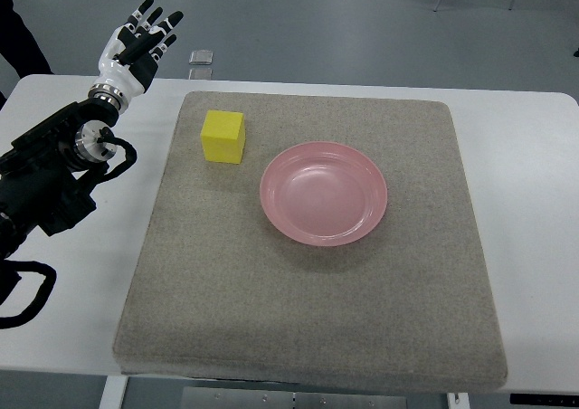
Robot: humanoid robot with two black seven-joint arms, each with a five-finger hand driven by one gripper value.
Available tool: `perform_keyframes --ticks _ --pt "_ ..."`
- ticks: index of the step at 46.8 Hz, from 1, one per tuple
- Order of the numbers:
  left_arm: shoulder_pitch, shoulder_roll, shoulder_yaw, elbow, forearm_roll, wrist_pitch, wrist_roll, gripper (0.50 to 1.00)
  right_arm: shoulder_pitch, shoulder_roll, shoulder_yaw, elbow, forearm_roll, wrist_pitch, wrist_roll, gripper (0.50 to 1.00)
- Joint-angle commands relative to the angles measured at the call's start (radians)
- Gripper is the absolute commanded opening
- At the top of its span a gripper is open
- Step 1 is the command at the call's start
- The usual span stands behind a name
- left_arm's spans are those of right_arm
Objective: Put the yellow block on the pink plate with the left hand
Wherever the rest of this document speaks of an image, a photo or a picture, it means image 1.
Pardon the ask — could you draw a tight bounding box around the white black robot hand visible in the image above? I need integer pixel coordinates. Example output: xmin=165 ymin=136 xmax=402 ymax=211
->
xmin=89 ymin=0 xmax=184 ymax=111

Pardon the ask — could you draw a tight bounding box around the yellow foam block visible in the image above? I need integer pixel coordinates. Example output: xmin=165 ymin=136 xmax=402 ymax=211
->
xmin=200 ymin=109 xmax=246 ymax=165

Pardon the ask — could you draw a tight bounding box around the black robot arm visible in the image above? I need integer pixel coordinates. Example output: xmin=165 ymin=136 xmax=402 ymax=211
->
xmin=1 ymin=93 xmax=137 ymax=258

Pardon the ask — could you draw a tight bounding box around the pink plate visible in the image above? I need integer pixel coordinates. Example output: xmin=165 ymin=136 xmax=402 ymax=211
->
xmin=260 ymin=141 xmax=388 ymax=247

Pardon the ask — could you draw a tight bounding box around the clear plastic floor piece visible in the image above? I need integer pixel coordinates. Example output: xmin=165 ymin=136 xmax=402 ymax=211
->
xmin=188 ymin=50 xmax=214 ymax=65

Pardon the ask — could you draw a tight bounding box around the beige fabric mat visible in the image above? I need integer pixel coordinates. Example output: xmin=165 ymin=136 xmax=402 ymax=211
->
xmin=112 ymin=91 xmax=508 ymax=393

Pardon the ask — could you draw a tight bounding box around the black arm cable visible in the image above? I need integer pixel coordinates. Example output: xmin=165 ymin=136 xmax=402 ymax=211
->
xmin=0 ymin=259 xmax=58 ymax=330

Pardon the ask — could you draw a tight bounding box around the metal table frame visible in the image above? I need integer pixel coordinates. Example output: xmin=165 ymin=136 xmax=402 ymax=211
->
xmin=99 ymin=376 xmax=472 ymax=408

